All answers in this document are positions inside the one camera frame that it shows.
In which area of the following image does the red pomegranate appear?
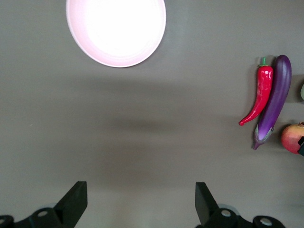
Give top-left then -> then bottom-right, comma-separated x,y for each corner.
281,122 -> 304,155

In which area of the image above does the red chili pepper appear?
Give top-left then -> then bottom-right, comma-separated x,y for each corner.
238,57 -> 274,126

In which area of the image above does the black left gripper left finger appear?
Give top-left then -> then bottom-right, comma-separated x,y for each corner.
0,180 -> 88,228

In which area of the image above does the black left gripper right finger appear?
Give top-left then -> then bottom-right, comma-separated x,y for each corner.
195,181 -> 287,228

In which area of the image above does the pink round plate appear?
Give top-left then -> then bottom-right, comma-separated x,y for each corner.
66,0 -> 167,68

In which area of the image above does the brown table cover sheet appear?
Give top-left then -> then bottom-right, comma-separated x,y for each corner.
0,0 -> 304,228

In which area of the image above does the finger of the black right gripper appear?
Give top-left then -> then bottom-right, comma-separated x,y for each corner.
297,135 -> 304,156

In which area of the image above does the purple eggplant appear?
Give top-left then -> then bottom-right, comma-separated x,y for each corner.
252,55 -> 292,151

